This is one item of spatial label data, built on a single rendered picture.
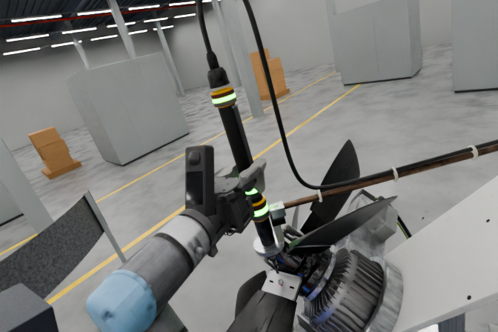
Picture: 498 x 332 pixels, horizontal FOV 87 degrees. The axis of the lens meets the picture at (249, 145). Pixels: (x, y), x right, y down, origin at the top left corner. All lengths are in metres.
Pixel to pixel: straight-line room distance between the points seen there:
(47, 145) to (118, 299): 8.30
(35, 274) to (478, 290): 2.35
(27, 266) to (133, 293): 2.07
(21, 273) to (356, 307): 2.11
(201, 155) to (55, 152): 8.27
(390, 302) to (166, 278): 0.50
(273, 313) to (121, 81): 6.49
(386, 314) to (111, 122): 6.43
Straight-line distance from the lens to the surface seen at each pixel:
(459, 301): 0.62
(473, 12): 5.87
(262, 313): 0.70
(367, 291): 0.73
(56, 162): 8.69
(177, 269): 0.38
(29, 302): 1.09
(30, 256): 2.41
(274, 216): 0.58
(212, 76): 0.48
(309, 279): 0.73
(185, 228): 0.40
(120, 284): 0.37
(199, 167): 0.43
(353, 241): 0.88
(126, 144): 6.84
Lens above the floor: 1.73
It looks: 19 degrees down
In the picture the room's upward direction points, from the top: 16 degrees counter-clockwise
